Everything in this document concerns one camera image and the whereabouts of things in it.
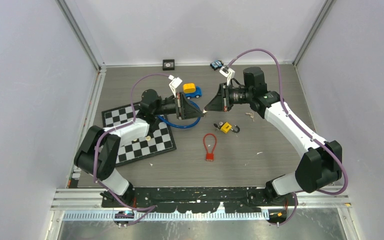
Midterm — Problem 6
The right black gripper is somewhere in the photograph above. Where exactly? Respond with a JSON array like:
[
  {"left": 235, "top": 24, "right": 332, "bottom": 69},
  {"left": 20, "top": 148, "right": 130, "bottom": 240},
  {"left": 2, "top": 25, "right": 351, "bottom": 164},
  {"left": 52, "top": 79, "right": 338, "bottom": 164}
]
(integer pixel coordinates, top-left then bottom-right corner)
[{"left": 204, "top": 82, "right": 253, "bottom": 113}]

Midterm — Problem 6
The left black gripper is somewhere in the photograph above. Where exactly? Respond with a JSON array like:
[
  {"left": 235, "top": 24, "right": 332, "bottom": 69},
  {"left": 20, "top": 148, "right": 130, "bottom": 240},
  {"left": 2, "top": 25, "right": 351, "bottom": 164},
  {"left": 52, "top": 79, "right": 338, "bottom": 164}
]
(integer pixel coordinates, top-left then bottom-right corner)
[{"left": 153, "top": 92, "right": 204, "bottom": 120}]

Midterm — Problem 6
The yellow black padlock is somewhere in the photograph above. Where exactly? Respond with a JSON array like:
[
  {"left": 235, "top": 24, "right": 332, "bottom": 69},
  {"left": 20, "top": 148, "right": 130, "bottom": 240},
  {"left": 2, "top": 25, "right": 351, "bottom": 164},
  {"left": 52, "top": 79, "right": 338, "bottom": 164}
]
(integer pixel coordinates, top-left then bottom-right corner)
[{"left": 213, "top": 122, "right": 240, "bottom": 134}]

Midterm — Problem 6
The red cable seal tag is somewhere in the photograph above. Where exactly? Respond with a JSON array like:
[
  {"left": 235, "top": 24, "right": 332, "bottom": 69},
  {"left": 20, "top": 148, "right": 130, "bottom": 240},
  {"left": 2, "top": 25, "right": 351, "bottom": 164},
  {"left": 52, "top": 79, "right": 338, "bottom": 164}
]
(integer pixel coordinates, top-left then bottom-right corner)
[{"left": 202, "top": 133, "right": 218, "bottom": 162}]

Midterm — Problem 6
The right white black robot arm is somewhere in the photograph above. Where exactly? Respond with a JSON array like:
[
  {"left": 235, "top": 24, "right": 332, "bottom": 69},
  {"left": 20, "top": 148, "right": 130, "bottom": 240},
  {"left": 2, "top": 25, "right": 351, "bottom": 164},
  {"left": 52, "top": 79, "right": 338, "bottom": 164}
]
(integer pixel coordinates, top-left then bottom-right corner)
[{"left": 204, "top": 66, "right": 343, "bottom": 205}]

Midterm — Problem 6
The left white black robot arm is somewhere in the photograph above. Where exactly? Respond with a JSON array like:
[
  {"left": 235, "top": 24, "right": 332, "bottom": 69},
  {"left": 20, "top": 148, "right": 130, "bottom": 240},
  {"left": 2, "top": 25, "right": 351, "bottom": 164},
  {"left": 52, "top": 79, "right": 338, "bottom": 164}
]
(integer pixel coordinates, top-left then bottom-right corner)
[{"left": 73, "top": 89, "right": 204, "bottom": 207}]

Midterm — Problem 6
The blue yellow toy car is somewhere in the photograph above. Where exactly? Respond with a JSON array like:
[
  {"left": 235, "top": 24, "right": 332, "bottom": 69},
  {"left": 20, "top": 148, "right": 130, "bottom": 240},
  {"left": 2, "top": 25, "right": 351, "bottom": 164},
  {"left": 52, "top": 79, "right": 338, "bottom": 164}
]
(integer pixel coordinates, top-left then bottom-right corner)
[{"left": 182, "top": 83, "right": 202, "bottom": 100}]

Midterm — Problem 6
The black blue owl toy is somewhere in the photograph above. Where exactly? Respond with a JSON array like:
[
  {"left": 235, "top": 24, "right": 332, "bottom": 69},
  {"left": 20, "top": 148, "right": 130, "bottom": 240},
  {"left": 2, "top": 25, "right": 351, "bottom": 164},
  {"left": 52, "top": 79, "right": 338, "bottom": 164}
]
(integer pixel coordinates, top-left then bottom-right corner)
[{"left": 209, "top": 60, "right": 224, "bottom": 71}]

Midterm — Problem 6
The black white chessboard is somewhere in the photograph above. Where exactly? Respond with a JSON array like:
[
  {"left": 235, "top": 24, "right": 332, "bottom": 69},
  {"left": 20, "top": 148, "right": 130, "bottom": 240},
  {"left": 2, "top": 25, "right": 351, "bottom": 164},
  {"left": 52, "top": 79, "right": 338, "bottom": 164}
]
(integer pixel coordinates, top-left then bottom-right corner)
[{"left": 101, "top": 104, "right": 177, "bottom": 167}]

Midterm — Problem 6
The small black square box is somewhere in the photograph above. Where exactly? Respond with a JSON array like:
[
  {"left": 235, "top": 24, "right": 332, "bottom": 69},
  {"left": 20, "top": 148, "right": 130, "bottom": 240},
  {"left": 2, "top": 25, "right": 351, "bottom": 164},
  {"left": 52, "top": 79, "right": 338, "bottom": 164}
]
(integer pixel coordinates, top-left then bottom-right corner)
[{"left": 162, "top": 59, "right": 175, "bottom": 71}]

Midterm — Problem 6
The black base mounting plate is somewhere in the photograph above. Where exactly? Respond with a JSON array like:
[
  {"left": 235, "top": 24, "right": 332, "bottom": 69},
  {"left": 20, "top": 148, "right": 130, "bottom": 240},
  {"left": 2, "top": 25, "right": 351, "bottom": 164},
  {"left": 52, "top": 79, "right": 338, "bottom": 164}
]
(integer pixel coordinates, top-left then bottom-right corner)
[{"left": 100, "top": 186, "right": 297, "bottom": 214}]

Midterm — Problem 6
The blue ring hoop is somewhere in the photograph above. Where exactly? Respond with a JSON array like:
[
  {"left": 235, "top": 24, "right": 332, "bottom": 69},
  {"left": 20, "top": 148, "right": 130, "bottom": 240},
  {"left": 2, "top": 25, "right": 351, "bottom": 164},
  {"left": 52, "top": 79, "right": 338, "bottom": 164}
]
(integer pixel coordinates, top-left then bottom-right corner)
[{"left": 157, "top": 103, "right": 201, "bottom": 129}]

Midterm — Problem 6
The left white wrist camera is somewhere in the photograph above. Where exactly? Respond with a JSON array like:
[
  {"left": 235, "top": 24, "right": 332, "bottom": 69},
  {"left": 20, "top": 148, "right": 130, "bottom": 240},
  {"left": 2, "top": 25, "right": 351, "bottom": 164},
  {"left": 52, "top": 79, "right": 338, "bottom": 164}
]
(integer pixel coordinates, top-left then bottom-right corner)
[{"left": 168, "top": 75, "right": 183, "bottom": 97}]

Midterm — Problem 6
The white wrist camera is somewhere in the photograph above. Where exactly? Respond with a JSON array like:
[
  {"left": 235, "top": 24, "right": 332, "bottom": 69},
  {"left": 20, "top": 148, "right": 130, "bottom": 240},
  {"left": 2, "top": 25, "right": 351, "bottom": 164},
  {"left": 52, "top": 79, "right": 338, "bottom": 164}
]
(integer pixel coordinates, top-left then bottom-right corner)
[
  {"left": 168, "top": 75, "right": 183, "bottom": 97},
  {"left": 219, "top": 65, "right": 235, "bottom": 87}
]

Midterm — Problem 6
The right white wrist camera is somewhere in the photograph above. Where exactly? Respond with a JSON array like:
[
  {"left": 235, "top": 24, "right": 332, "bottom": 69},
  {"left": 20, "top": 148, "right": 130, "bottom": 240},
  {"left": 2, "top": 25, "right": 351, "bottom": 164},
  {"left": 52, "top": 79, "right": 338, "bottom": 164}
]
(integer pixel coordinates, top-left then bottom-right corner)
[{"left": 219, "top": 65, "right": 235, "bottom": 87}]

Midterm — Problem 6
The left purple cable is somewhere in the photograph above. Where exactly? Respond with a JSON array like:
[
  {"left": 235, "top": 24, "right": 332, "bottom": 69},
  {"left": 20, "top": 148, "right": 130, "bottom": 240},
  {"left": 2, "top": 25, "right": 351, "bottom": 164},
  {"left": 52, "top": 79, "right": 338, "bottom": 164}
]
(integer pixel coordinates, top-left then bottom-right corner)
[{"left": 92, "top": 73, "right": 180, "bottom": 227}]

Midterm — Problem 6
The purple cable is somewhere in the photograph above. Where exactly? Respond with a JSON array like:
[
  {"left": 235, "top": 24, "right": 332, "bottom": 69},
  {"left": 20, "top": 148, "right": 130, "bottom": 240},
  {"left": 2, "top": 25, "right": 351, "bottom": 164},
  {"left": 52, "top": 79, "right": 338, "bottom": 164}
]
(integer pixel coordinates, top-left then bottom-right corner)
[
  {"left": 92, "top": 73, "right": 180, "bottom": 227},
  {"left": 226, "top": 48, "right": 349, "bottom": 227}
]

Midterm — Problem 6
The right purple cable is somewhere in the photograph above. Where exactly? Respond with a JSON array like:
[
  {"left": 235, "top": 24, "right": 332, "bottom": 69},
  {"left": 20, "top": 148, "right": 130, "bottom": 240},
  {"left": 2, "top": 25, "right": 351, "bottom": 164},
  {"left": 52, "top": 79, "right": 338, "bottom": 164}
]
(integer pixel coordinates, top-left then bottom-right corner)
[{"left": 226, "top": 48, "right": 349, "bottom": 227}]

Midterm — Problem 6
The perforated metal rail strip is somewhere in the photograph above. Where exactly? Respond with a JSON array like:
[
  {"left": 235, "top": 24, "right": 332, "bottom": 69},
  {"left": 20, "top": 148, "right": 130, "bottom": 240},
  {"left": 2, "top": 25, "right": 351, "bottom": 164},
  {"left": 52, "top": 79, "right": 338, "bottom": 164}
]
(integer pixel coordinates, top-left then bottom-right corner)
[{"left": 62, "top": 209, "right": 270, "bottom": 222}]

